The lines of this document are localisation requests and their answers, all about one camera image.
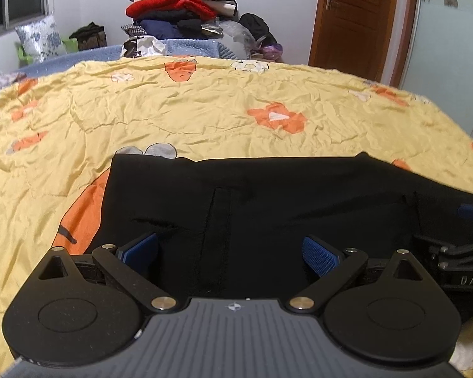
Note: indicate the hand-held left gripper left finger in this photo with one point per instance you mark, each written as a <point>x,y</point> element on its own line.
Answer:
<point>140,250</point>

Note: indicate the purple bag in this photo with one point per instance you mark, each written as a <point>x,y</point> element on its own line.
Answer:
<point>272,52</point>

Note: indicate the clear plastic bag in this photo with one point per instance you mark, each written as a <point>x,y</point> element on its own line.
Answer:
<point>234,35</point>

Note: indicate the checked cloth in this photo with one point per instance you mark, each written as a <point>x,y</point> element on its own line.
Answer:
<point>133,30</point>

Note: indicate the black and white patterned bag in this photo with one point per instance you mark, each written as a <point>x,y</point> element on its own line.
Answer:
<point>144,47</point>

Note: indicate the floral pillow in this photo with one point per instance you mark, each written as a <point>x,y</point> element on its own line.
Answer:
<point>39,39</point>

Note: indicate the wooden door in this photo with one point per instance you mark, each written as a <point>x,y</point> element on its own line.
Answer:
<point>358,23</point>

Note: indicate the black pants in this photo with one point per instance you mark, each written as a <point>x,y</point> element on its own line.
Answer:
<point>280,204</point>

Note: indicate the yellow printed quilt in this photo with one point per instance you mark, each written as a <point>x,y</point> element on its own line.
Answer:
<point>181,106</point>

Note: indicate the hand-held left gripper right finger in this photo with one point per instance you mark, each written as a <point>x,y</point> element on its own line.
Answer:
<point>319,254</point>

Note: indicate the green plastic chair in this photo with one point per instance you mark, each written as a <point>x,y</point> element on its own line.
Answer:
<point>69,45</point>

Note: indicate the blue blanket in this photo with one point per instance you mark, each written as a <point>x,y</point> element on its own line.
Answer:
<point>193,47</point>

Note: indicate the white wardrobe sliding door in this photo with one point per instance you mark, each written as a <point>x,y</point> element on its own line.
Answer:
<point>449,47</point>

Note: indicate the red knitted sweater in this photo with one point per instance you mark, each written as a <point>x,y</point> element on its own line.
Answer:
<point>169,2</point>

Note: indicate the dark brown bag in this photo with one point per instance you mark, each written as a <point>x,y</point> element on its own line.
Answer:
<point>88,37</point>

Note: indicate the pile of clothes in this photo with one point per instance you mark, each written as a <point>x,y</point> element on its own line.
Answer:
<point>181,12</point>

